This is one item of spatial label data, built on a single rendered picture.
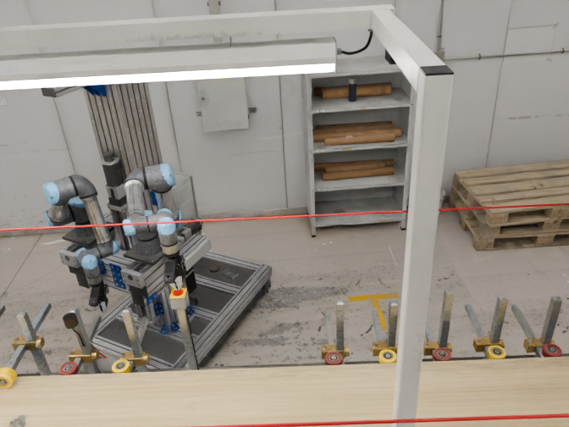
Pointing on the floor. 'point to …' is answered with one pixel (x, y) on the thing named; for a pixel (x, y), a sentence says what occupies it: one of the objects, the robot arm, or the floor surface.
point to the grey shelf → (377, 195)
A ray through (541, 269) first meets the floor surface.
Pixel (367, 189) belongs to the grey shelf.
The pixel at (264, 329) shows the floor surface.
